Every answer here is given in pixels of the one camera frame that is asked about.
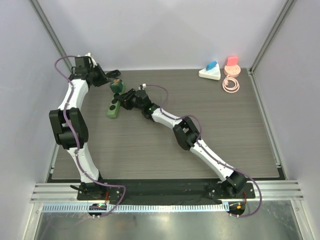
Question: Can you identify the slotted cable duct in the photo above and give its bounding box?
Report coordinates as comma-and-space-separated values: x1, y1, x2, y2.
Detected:
42, 202, 229, 213

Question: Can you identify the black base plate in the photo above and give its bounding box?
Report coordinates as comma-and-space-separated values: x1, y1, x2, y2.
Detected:
70, 178, 256, 205

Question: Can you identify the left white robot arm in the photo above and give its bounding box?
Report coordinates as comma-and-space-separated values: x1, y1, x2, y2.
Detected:
49, 53, 109, 200

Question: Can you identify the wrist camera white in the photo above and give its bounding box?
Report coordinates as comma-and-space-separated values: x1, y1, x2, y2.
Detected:
85, 52, 97, 67
138, 83, 147, 90

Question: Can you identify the pink round socket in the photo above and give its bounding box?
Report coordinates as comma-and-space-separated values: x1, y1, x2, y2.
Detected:
223, 64, 241, 78

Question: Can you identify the green power strip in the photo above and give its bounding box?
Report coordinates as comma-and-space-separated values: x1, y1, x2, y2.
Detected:
107, 83, 126, 119

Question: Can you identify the aluminium front rail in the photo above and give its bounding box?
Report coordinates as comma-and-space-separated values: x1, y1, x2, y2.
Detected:
30, 180, 304, 203

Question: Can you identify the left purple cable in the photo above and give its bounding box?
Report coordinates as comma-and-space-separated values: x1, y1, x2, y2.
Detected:
54, 55, 126, 217

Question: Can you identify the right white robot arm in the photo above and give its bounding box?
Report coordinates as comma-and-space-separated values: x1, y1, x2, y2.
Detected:
115, 88, 247, 198

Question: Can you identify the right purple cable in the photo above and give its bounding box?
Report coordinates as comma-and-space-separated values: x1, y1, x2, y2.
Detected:
146, 84, 263, 219

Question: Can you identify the blue plug adapter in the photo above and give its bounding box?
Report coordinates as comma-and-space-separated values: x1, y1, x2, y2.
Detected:
205, 61, 218, 71

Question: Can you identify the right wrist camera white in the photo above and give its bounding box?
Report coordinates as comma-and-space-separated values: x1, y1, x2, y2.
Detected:
138, 83, 147, 90

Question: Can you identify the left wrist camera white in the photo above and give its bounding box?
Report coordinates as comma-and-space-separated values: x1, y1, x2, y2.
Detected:
85, 52, 97, 67

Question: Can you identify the dark green cube plug adapter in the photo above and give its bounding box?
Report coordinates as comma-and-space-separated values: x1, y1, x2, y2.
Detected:
109, 78, 124, 94

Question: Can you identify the pink coiled cable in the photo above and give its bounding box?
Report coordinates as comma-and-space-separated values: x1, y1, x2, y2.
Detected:
221, 75, 240, 94

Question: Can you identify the purple cable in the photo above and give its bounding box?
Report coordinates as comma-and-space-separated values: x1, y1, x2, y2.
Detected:
54, 55, 126, 217
146, 84, 263, 219

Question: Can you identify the pink plug adapter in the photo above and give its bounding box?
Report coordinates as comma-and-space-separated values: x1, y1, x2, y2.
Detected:
226, 56, 239, 66

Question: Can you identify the white triangular socket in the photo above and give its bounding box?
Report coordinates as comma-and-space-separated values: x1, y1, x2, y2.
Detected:
198, 63, 221, 81

